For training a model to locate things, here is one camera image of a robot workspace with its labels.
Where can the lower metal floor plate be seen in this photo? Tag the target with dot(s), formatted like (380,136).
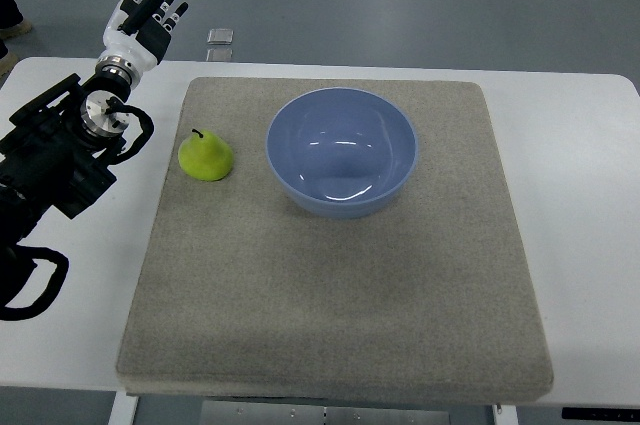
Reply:
(219,54)

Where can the black table control panel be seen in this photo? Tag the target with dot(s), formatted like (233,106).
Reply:
(627,415)

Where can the white table frame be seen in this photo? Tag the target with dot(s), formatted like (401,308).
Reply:
(124,411)

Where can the person's brown shoe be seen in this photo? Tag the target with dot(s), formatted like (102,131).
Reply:
(22,28)

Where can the green pear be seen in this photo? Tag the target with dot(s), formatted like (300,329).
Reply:
(205,156)

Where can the blue ceramic bowl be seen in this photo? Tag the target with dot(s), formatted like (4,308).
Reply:
(341,152)

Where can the metal floor plate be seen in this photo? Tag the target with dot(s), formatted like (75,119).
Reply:
(220,36)
(219,54)

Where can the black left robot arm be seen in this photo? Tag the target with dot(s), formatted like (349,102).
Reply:
(62,147)

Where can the upper metal floor plate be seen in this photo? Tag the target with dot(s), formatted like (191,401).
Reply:
(220,36)

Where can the grey felt mat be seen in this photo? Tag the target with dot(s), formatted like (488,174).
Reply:
(242,293)

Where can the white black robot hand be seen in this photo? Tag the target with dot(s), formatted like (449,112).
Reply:
(137,37)

